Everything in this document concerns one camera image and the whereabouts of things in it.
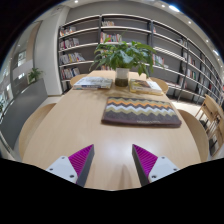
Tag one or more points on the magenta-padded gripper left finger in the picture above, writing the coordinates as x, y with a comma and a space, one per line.
74, 164

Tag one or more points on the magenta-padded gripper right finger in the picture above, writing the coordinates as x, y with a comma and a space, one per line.
150, 164

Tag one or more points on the zigzag striped towel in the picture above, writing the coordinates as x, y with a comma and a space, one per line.
140, 111

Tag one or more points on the yellow book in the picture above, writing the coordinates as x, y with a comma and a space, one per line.
145, 86

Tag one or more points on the white book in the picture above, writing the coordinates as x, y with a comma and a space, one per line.
93, 82

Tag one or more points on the small green potted plant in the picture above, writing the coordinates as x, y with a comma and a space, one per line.
34, 74

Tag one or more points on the green plant in white pot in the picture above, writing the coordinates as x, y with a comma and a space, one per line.
123, 57

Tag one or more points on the grey bookshelf unit with books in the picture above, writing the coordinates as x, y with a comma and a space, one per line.
166, 43

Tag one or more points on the group of ceiling lights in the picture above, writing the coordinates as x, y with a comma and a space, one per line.
173, 8

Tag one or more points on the wooden frame chair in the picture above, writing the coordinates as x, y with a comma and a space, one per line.
213, 113

